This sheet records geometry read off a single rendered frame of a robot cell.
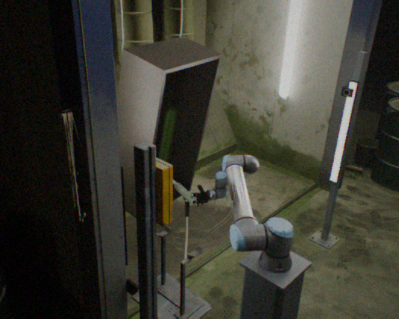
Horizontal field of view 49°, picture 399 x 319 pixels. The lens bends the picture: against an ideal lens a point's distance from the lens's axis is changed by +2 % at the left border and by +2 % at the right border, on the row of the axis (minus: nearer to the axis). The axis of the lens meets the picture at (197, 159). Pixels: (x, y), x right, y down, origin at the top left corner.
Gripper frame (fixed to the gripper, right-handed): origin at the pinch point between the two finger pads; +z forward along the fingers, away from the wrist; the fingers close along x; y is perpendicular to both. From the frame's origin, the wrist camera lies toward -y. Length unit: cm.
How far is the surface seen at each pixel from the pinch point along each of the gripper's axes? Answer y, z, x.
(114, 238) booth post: -32, 79, -69
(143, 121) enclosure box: -72, 39, -10
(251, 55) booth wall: -76, -145, 130
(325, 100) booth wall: -48, -175, 42
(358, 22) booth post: -123, -178, 25
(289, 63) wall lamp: -78, -154, 79
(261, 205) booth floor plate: 46, -99, 27
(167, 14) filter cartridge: -118, -50, 145
